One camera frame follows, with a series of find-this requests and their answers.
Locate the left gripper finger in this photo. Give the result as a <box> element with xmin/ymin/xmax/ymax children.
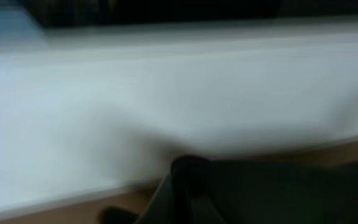
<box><xmin>98</xmin><ymin>207</ymin><xmax>139</xmax><ymax>224</ymax></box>

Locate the black t-shirt with logo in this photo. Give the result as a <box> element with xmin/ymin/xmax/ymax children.
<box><xmin>138</xmin><ymin>156</ymin><xmax>358</xmax><ymax>224</ymax></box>

